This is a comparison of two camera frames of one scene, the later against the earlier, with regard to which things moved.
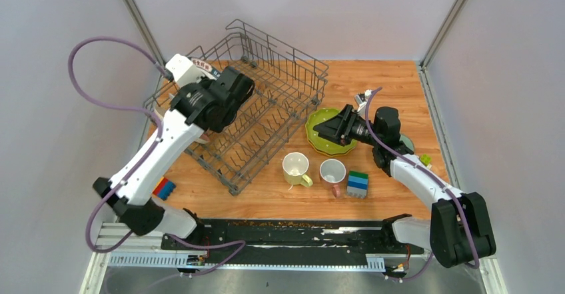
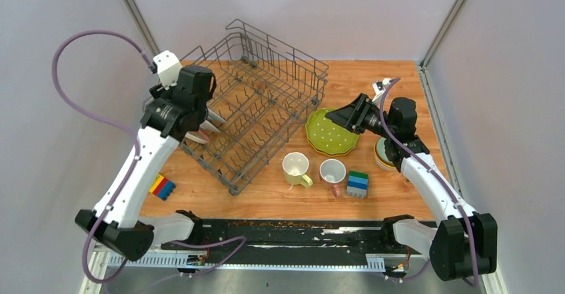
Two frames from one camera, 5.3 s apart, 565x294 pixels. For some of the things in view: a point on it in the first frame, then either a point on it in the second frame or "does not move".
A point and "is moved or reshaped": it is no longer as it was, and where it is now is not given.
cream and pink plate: (203, 139) does not move
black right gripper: (338, 127) → (351, 115)
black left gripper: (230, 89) → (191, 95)
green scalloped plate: (320, 144) does not move
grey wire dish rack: (288, 85) does not move
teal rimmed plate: (229, 68) is moved or reshaped
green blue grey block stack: (357, 185) does not move
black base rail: (268, 237) does not move
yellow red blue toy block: (164, 189) does not move
